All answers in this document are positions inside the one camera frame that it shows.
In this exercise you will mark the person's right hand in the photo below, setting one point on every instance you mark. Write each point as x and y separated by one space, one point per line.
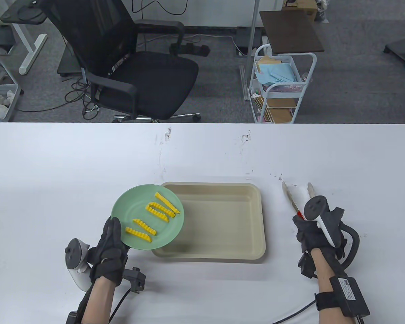
312 236

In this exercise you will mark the person's left hand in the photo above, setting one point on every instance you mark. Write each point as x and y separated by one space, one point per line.
109 256

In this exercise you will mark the person's right fingers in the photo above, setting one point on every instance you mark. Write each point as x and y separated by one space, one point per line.
307 233

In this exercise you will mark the person's left thumb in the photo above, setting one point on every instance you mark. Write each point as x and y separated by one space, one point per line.
112 230

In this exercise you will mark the green round plate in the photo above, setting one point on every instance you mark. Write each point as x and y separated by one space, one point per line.
135 207

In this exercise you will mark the metal kitchen tongs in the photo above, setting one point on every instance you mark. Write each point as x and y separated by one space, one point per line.
292 201

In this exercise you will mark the person's left forearm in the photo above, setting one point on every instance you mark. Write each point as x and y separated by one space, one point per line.
99 300

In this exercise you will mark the person's right forearm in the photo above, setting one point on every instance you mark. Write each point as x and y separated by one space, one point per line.
327 280

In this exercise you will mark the white right hand controller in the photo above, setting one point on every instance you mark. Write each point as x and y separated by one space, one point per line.
317 211

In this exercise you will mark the white hand controller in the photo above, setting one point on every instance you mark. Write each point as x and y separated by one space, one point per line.
317 211
75 260

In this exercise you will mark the yellow crinkle fry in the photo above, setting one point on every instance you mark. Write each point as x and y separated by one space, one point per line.
167 201
144 226
138 235
162 208
157 213

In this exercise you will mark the white left hand controller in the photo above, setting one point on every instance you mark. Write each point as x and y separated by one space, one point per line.
75 260

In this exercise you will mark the beige rectangular tray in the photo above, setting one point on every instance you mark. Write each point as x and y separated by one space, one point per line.
219 222

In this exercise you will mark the white utility cart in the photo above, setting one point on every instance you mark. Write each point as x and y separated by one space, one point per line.
280 84

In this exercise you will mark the black office chair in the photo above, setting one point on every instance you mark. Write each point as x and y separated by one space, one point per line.
131 64

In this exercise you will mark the black power strip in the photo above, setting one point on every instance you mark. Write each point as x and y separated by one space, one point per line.
192 49

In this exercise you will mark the brown side table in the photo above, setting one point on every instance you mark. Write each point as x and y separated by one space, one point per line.
290 32

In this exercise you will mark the black floor platform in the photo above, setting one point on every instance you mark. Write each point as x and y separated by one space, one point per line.
403 54

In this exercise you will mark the metal pole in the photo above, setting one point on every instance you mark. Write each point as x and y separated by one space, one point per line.
252 33

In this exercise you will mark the cardboard box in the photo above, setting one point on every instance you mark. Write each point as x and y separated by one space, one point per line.
303 8

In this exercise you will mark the white desk with legs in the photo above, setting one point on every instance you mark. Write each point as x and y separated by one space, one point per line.
20 20

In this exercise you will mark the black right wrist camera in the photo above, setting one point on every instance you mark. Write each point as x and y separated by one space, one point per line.
307 265

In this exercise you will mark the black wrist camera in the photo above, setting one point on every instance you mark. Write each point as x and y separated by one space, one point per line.
135 279
307 265

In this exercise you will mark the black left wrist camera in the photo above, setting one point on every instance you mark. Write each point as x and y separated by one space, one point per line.
135 279

